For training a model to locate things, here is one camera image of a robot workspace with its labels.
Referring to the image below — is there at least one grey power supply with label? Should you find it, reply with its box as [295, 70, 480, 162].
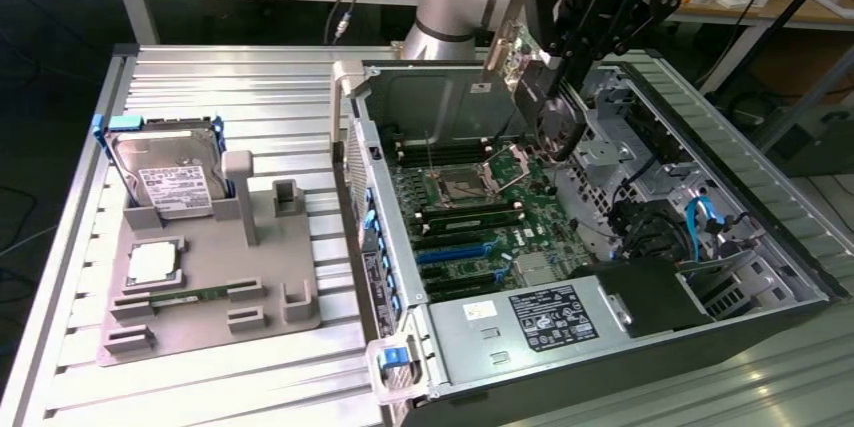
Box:
[425, 280, 633, 387]

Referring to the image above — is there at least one black open PC case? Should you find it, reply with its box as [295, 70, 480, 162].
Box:
[329, 59, 843, 427]

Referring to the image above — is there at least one black RAM stick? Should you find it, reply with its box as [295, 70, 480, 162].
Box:
[419, 201, 523, 229]

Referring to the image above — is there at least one silver chipset heatsink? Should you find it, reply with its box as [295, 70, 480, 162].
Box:
[512, 252, 559, 284]

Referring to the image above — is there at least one grey vented disk bay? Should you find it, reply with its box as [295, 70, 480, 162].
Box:
[675, 241, 802, 321]

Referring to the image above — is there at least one open metal socket cover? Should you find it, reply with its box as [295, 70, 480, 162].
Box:
[479, 143, 536, 186]

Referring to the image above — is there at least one black power wire bundle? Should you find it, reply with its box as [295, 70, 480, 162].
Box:
[609, 200, 688, 263]

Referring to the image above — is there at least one silver CPU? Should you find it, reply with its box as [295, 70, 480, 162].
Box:
[126, 244, 182, 285]

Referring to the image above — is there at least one blue data wire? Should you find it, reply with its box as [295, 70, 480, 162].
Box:
[682, 194, 726, 263]

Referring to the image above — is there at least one black graphics card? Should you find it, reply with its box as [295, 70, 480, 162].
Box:
[480, 19, 592, 166]

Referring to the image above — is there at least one CPU socket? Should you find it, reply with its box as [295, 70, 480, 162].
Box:
[425, 166, 492, 209]

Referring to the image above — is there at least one silver metal disk bay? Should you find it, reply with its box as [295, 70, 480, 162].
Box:
[563, 106, 712, 228]

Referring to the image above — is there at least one blue case latch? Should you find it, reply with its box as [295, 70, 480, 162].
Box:
[376, 345, 408, 369]

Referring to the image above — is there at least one hard disk in blue carrier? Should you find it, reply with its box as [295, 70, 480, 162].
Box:
[90, 111, 232, 221]

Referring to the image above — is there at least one black air shroud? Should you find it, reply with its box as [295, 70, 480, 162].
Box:
[591, 260, 716, 339]

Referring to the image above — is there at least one green motherboard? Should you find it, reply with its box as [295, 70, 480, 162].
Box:
[383, 136, 601, 303]

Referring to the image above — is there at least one green RAM stick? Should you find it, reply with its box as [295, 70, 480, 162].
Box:
[148, 285, 232, 305]

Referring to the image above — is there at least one grey parts rack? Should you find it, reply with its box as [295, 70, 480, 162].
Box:
[96, 149, 323, 368]

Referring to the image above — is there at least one thin socket locking lever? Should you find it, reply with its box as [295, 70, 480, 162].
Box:
[424, 130, 441, 176]

